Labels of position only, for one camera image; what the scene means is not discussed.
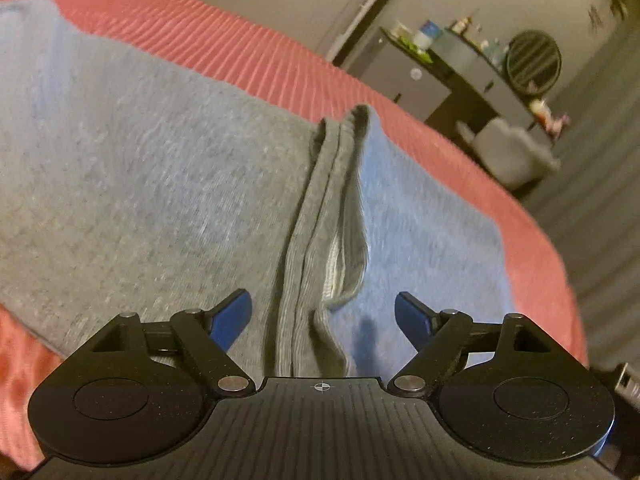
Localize grey blue pants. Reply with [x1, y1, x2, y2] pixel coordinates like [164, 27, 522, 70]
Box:
[1, 0, 514, 380]

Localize grey curtain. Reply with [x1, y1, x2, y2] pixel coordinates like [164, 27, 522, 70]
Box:
[524, 0, 639, 370]

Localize grey upholstered chair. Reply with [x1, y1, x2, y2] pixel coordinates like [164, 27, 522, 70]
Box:
[456, 117, 561, 191]

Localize pink plush toy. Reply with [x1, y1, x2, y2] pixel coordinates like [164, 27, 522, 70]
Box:
[528, 99, 572, 138]

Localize grey vanity desk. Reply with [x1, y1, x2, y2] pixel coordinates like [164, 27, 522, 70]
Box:
[425, 30, 552, 152]

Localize grey bedside cabinet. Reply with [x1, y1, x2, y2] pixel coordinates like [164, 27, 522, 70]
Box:
[346, 29, 450, 122]

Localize oval vanity mirror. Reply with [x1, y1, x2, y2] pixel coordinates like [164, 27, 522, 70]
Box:
[504, 29, 562, 98]

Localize green cloth on cabinet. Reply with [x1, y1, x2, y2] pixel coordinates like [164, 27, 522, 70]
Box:
[396, 38, 433, 64]

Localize red ribbed bedspread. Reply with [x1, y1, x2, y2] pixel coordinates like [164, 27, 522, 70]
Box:
[0, 0, 590, 470]

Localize white blue cup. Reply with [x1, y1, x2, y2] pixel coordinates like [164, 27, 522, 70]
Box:
[412, 20, 442, 51]

